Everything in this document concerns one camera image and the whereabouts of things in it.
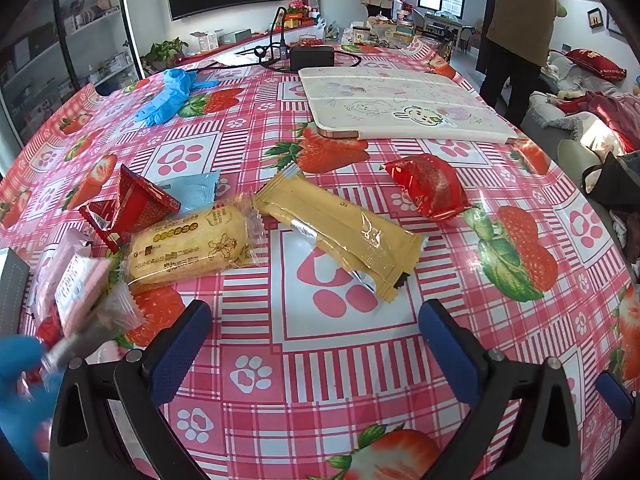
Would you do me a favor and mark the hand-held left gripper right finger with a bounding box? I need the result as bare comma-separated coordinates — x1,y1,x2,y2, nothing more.
418,299,583,480

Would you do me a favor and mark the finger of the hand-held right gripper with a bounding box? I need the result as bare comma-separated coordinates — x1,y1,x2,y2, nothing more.
595,371,636,426

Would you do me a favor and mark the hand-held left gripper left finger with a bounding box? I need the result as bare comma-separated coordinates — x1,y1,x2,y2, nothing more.
49,299,213,480

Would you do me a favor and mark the clear seaweed roll packet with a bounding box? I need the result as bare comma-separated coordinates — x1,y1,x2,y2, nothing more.
40,282,143,371

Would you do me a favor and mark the pink snack packet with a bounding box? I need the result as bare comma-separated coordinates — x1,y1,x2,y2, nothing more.
52,252,113,338

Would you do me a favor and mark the red triangular snack packet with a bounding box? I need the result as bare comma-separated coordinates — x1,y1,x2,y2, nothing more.
117,164,182,236

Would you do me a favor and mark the shiny red snack packet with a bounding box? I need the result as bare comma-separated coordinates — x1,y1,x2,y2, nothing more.
381,154,485,222

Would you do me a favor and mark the yellow cake packet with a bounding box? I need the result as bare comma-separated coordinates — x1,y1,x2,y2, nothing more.
120,192,268,293

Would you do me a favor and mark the strawberry print tablecloth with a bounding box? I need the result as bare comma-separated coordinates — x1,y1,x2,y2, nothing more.
0,42,640,480

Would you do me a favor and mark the white pink-edged snack packet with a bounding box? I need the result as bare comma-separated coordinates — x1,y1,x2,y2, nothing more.
27,230,93,321

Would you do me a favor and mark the light blue snack packet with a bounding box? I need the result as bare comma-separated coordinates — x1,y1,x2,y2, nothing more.
155,171,221,213

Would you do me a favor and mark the tan long snack packet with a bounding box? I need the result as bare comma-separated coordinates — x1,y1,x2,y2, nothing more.
252,170,425,303

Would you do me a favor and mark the black bag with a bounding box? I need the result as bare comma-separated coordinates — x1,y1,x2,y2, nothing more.
582,152,640,211

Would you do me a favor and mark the blue glove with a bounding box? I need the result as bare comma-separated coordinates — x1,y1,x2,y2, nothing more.
134,80,198,126
162,69,221,92

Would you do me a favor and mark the pink blanket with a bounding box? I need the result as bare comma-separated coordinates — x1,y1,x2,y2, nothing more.
585,92,640,153

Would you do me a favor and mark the grey sofa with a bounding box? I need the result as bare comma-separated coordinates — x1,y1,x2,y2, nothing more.
522,50,640,201

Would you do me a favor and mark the potted plant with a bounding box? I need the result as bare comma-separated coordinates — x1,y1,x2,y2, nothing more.
141,37,190,72

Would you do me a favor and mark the white carton box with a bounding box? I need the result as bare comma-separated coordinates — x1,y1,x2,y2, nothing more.
190,30,221,52

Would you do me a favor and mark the red pillow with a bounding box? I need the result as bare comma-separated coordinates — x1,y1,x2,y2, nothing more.
564,47,627,82

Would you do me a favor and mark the glass display cabinet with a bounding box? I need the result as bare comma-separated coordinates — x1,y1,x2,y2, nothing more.
0,0,146,146

